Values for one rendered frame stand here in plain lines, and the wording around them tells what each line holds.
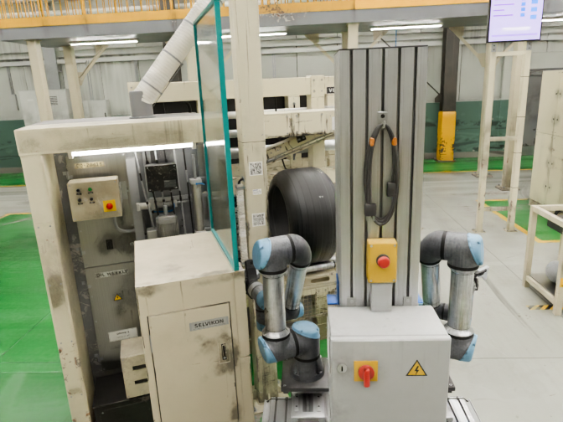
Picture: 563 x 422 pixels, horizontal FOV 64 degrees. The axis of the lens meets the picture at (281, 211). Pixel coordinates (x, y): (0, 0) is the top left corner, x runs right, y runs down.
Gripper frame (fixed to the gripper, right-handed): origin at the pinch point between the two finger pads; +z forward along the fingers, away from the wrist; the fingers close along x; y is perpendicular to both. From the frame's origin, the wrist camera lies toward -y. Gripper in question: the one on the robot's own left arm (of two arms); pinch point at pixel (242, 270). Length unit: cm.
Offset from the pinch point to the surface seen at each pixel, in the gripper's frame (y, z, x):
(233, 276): -16, -47, -20
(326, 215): -26, 6, 48
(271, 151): -53, 66, 37
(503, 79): -200, 641, 864
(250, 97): -84, 29, 8
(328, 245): -8, 7, 52
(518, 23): -200, 202, 384
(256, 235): -8.7, 28.9, 17.5
